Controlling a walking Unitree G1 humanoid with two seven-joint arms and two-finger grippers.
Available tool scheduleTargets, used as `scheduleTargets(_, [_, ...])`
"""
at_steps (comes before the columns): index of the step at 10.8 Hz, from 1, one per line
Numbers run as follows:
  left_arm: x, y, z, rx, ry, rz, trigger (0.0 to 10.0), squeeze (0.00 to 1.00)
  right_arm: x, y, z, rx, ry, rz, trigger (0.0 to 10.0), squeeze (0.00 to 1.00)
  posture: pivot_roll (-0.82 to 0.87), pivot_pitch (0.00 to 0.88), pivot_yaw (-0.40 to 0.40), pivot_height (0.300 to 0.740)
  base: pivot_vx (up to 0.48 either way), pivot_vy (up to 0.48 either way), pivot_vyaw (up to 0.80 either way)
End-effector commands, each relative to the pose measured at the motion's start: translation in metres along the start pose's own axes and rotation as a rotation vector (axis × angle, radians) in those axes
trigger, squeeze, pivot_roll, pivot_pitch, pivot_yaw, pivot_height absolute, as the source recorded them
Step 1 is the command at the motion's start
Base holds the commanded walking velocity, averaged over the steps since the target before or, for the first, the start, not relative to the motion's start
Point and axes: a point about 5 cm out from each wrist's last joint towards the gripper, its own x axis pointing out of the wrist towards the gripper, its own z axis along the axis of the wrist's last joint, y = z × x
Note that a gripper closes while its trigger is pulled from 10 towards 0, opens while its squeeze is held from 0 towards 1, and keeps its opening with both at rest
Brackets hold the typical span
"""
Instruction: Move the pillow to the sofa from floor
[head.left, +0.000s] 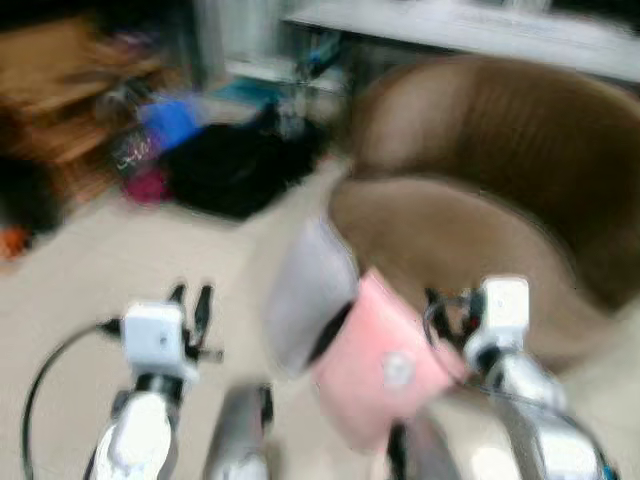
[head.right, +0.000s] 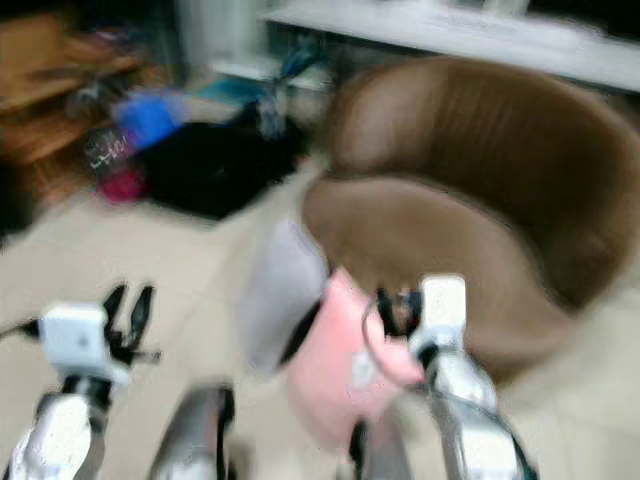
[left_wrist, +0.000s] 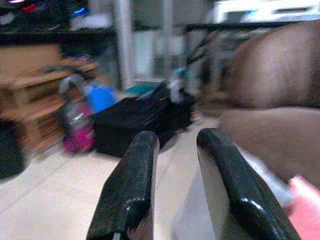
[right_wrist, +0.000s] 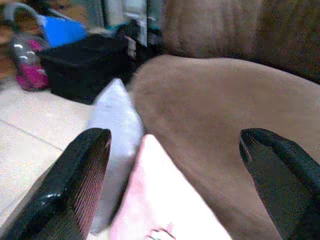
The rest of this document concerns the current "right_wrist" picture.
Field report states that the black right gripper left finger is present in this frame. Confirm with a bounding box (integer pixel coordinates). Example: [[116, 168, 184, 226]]
[[3, 127, 112, 240]]

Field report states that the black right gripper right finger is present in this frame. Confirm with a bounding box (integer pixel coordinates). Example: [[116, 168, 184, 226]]
[[239, 127, 320, 240]]

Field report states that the pink pillow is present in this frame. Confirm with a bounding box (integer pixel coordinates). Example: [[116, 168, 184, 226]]
[[109, 133, 234, 240]]

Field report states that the white pillow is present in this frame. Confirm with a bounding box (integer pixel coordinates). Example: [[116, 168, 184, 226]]
[[86, 77, 146, 235]]

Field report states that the brown sofa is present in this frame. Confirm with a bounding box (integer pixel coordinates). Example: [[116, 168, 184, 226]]
[[128, 0, 320, 240]]

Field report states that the black bag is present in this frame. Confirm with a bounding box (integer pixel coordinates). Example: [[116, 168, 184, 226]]
[[37, 23, 166, 105]]

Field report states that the blue box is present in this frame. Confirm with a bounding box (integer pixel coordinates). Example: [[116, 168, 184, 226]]
[[42, 14, 89, 49]]

